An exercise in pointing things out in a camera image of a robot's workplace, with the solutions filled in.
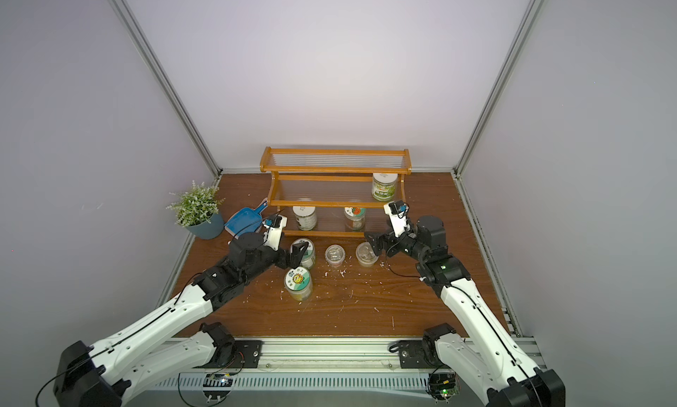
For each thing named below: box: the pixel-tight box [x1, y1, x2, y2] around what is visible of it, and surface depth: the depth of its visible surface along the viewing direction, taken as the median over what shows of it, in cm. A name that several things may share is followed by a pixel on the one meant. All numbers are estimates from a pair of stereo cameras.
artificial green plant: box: [165, 179, 226, 228], surface depth 91 cm
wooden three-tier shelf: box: [259, 147, 413, 238], surface depth 94 cm
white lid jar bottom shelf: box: [291, 206, 318, 231], surface depth 95 cm
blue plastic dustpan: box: [224, 197, 269, 239], surface depth 105 cm
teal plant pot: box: [185, 211, 225, 241], surface depth 93 cm
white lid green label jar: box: [371, 172, 399, 202], surface depth 87 cm
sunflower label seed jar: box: [283, 266, 313, 303], surface depth 81 cm
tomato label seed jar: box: [343, 206, 367, 232], surface depth 96 cm
